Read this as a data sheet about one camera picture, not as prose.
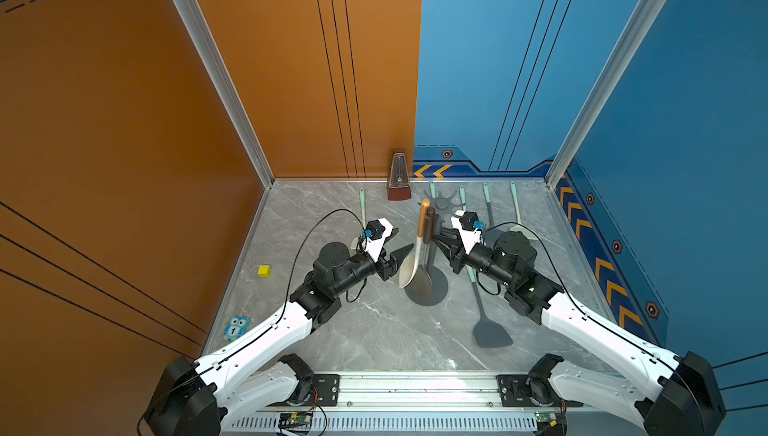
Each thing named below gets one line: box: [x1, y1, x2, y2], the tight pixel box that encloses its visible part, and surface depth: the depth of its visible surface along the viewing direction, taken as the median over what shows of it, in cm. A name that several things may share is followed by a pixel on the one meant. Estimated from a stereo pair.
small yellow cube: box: [257, 265, 271, 278], surface depth 95 cm
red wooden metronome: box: [388, 152, 412, 201], surface depth 111 cm
